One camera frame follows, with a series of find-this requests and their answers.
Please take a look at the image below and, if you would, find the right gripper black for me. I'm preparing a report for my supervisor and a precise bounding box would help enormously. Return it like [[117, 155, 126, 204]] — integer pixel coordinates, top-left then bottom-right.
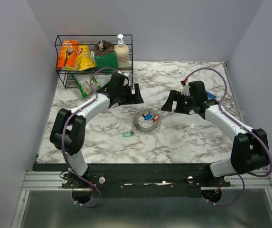
[[161, 89, 196, 115]]

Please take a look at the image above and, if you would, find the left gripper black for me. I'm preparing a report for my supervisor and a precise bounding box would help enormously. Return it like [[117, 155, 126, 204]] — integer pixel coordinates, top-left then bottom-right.
[[117, 84, 143, 105]]

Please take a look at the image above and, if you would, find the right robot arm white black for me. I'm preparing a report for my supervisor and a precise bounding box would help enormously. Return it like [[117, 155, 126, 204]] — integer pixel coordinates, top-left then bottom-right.
[[161, 81, 271, 186]]

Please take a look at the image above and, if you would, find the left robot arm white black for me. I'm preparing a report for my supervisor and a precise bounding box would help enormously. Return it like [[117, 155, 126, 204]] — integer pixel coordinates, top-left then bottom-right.
[[49, 72, 144, 188]]

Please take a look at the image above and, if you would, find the blue key tag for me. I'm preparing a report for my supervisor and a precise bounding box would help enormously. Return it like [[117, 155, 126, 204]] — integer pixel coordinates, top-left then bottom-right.
[[142, 111, 153, 121]]

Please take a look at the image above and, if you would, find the red key tag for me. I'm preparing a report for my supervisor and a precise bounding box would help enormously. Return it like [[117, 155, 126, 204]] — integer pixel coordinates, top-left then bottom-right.
[[152, 114, 160, 122]]

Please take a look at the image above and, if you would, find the blue green small box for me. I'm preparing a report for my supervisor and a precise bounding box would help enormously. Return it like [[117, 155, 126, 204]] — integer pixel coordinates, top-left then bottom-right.
[[206, 91, 216, 100]]

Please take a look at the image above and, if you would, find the green key tag with key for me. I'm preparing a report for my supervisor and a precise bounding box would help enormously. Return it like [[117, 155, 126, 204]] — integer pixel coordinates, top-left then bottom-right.
[[122, 130, 136, 138]]

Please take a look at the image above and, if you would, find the green white snack bag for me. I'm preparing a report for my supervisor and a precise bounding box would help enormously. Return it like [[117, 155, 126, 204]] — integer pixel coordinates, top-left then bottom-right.
[[72, 74, 111, 98]]

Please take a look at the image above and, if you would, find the beige soap pump bottle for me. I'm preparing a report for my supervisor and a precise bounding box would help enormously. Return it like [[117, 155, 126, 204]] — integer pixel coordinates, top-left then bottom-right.
[[114, 34, 129, 68]]

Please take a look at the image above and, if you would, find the green and brown bag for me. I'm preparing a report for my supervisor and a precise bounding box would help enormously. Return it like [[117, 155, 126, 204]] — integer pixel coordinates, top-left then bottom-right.
[[91, 40, 118, 70]]

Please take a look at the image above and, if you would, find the yellow chips bag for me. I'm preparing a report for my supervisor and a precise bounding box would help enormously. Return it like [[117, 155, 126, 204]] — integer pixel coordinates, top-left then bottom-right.
[[66, 43, 97, 71]]

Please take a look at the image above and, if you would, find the orange razor package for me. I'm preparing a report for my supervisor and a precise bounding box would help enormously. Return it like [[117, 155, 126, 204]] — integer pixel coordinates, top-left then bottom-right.
[[56, 40, 79, 70]]

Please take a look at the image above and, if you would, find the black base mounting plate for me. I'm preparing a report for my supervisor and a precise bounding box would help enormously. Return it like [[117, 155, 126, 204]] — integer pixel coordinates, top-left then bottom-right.
[[32, 162, 262, 199]]

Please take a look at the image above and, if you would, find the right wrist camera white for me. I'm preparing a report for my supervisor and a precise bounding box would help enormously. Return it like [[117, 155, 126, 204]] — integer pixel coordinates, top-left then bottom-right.
[[180, 80, 189, 96]]

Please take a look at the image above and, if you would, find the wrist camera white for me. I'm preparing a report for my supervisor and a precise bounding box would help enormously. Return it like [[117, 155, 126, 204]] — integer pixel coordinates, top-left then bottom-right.
[[123, 72, 133, 86], [180, 80, 189, 96]]

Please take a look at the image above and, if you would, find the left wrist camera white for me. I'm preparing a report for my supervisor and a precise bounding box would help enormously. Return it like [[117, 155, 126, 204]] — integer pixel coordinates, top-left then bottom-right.
[[123, 72, 133, 86]]

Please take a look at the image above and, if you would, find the black wire shelf rack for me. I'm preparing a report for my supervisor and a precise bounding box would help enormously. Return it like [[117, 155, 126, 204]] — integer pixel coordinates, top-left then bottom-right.
[[54, 34, 134, 88]]

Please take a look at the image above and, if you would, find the aluminium rail frame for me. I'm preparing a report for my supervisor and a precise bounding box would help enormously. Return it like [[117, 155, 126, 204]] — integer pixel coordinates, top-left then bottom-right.
[[22, 171, 272, 191]]

